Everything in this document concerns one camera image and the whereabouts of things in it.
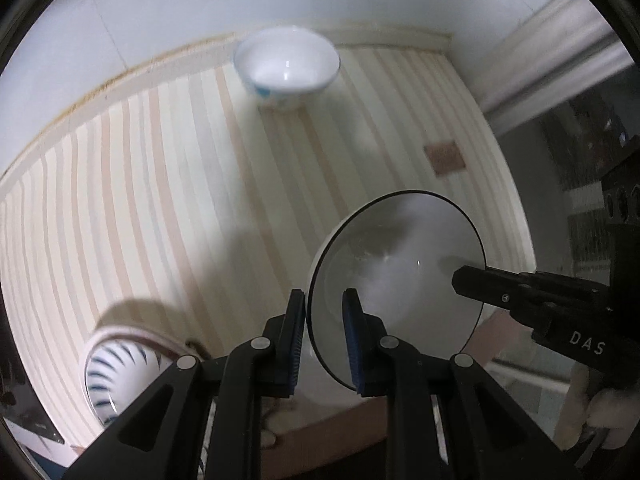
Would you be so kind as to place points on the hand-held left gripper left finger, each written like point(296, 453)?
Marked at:
point(297, 340)

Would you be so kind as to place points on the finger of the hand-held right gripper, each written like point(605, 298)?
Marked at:
point(500, 287)

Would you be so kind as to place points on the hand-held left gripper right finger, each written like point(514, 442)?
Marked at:
point(352, 340)

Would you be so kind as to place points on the white bowl with dark rim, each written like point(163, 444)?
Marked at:
point(400, 270)

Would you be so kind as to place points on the blue striped white plate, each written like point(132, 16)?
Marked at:
point(107, 375)

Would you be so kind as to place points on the person's right hand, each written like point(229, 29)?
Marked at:
point(615, 415)

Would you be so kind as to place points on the striped cat print table cloth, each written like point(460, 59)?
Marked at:
point(150, 185)

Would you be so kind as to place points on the white bowl with blue dots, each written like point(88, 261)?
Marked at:
point(287, 67)

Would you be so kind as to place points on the white door frame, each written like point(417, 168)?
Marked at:
point(550, 60)

